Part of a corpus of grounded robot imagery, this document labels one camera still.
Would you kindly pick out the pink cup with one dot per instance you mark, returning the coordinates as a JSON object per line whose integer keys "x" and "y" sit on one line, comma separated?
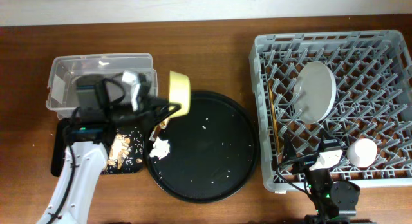
{"x": 362, "y": 153}

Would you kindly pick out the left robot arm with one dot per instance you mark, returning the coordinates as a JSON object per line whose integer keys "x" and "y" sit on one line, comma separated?
{"x": 106, "y": 104}

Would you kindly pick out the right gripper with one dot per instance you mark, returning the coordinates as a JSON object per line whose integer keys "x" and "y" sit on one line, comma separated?
{"x": 304, "y": 166}

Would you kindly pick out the food scraps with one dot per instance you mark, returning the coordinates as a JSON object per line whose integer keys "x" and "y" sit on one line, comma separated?
{"x": 125, "y": 155}

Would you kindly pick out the yellow bowl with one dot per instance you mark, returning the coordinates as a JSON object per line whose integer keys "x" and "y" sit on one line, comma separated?
{"x": 179, "y": 93}

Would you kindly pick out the grey dishwasher rack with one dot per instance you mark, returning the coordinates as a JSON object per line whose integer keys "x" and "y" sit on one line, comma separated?
{"x": 372, "y": 70}

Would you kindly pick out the round black serving tray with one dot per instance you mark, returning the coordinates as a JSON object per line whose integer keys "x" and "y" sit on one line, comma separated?
{"x": 214, "y": 150}

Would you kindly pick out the clear plastic storage bin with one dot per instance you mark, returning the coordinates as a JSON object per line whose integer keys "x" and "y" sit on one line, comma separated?
{"x": 66, "y": 70}

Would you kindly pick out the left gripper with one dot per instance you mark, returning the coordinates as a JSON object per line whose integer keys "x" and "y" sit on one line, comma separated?
{"x": 149, "y": 109}

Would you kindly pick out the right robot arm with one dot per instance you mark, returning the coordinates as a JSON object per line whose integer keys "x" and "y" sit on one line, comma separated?
{"x": 334, "y": 201}

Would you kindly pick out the grey round plate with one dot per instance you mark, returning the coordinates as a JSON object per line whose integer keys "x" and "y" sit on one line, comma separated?
{"x": 316, "y": 87}

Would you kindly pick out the gold foil wrapper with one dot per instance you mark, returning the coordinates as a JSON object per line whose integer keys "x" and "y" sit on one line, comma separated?
{"x": 156, "y": 131}

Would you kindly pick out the white tissue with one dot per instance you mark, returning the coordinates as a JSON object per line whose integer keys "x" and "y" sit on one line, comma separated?
{"x": 161, "y": 148}

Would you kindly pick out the black rectangular tray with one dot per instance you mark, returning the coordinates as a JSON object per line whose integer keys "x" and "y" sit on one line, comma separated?
{"x": 58, "y": 151}

